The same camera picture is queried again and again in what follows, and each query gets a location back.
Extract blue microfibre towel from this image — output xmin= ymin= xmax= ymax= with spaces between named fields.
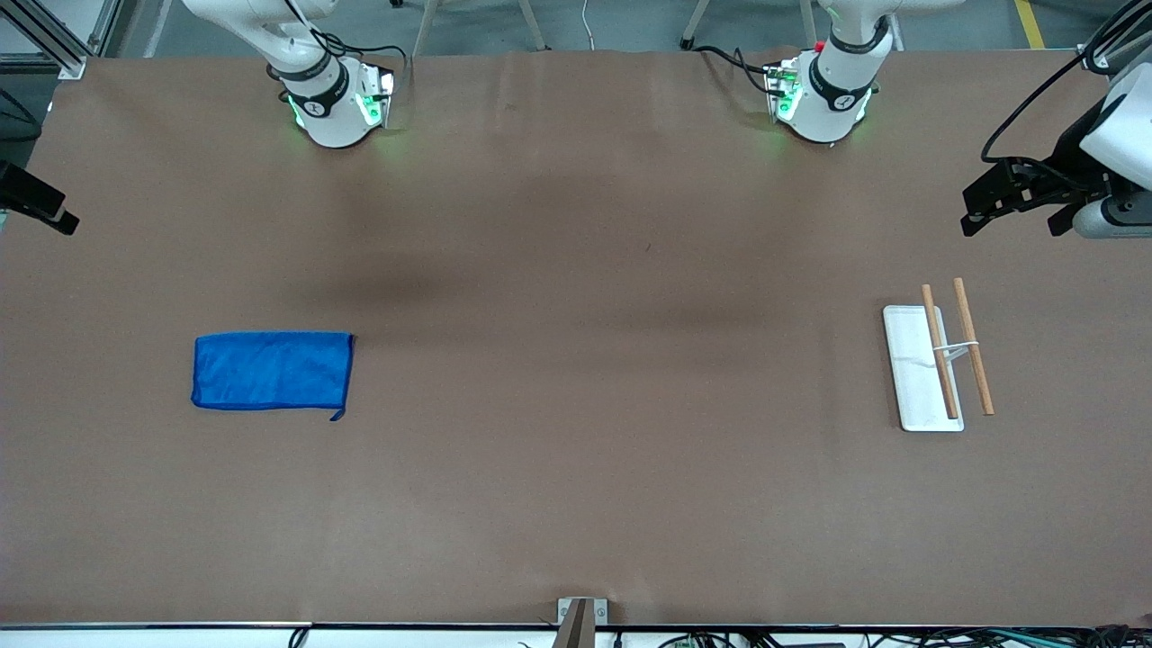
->
xmin=190 ymin=330 xmax=357 ymax=422

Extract white towel rack wooden bars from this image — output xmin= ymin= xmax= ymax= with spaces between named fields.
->
xmin=882 ymin=277 xmax=996 ymax=434

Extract aluminium frame profile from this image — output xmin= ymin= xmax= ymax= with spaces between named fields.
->
xmin=0 ymin=0 xmax=123 ymax=78

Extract black left arm base cable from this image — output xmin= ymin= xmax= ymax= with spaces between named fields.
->
xmin=697 ymin=44 xmax=777 ymax=96

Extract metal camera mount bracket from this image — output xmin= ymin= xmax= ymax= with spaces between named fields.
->
xmin=556 ymin=597 xmax=609 ymax=648

